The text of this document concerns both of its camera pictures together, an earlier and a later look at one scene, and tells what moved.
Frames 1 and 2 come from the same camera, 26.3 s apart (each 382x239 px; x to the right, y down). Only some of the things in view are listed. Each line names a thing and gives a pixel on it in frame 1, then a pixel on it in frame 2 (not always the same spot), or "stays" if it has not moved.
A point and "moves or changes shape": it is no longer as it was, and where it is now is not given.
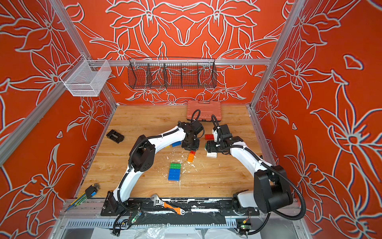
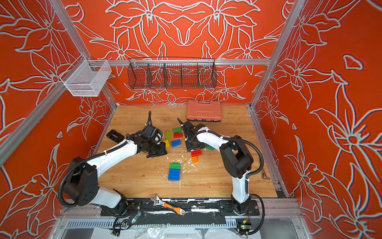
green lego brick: [175, 166] stays
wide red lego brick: [209, 137] moves or changes shape
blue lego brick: [173, 176] stays
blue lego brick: [174, 172] stays
